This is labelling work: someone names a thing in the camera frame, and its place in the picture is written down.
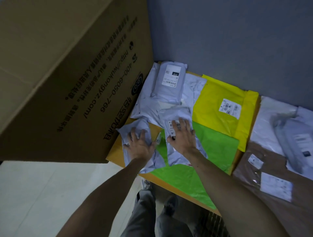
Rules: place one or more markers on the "person's right forearm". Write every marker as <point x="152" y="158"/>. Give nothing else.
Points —
<point x="234" y="200"/>

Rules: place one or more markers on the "person's left thumb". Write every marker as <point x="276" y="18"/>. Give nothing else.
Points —
<point x="153" y="145"/>

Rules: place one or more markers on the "green mailer bag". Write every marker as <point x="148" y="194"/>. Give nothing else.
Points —
<point x="215" y="146"/>

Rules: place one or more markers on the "person's grey trousers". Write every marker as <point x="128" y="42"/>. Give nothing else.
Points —
<point x="146" y="219"/>

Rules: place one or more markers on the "yellow mailer bag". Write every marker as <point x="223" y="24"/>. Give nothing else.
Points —
<point x="215" y="105"/>

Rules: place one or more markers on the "person's right shoe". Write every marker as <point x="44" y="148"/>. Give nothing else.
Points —
<point x="170" y="204"/>

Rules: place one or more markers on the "large brown cardboard box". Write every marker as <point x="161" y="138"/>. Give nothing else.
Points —
<point x="61" y="80"/>

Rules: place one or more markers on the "brown mailer bag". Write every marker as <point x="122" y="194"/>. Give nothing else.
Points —
<point x="269" y="200"/>

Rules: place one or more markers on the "person's right little finger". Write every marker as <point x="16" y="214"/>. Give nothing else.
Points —
<point x="193" y="133"/>

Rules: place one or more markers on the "person's shoe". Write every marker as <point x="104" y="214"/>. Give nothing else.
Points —
<point x="170" y="204"/>
<point x="146" y="184"/>

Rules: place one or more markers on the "plump grey mailer white label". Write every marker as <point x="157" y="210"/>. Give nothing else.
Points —
<point x="168" y="83"/>

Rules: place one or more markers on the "white mailer bag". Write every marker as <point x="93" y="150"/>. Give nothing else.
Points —
<point x="264" y="122"/>

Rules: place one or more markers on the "person's left forearm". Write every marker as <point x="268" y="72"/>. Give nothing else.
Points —
<point x="105" y="200"/>

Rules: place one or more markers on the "person's left middle finger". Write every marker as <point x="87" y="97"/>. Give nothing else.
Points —
<point x="142" y="133"/>

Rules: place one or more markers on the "person's right thumb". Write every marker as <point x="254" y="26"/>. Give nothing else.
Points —
<point x="170" y="140"/>

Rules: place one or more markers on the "person's right middle finger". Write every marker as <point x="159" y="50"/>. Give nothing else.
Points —
<point x="183" y="122"/>

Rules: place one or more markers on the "person's left little finger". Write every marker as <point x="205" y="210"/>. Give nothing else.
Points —
<point x="127" y="145"/>

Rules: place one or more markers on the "person's right hand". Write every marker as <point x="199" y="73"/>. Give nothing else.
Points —
<point x="184" y="141"/>

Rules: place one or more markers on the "long dark grey mailer bag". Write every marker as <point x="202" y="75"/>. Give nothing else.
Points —
<point x="293" y="141"/>

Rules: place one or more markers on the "grey mailer bag barcode label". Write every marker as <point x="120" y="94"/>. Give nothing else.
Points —
<point x="176" y="114"/>

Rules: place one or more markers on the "small grey mailer bag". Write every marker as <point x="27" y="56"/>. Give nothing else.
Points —
<point x="127" y="134"/>

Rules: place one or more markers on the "person's left hand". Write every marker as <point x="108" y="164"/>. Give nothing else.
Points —
<point x="141" y="149"/>

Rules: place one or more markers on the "large flat pale grey mailer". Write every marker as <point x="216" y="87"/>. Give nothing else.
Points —
<point x="146" y="102"/>

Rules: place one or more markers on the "person's left shoe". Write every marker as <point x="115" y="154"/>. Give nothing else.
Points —
<point x="146" y="184"/>

